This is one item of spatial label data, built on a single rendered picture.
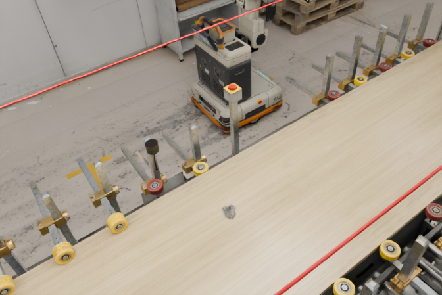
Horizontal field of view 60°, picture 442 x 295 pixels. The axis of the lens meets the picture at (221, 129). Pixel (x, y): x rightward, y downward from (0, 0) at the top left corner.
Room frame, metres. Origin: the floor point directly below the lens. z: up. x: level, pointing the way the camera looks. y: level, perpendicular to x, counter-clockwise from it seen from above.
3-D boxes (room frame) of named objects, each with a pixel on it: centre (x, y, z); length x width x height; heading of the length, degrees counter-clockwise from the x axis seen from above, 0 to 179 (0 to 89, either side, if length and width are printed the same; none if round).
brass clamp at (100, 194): (1.21, 0.59, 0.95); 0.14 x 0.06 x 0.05; 122
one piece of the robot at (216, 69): (2.92, -0.09, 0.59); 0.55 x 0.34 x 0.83; 31
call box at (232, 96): (1.63, -0.08, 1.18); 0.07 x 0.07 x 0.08; 32
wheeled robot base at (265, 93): (2.97, -0.17, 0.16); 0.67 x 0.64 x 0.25; 121
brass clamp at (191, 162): (1.48, 0.16, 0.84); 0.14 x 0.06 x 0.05; 122
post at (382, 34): (2.29, -1.13, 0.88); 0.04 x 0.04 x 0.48; 32
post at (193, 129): (1.49, 0.14, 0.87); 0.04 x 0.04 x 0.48; 32
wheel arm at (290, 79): (2.08, -0.62, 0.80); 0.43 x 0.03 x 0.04; 32
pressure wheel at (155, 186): (1.28, 0.36, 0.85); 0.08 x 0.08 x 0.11
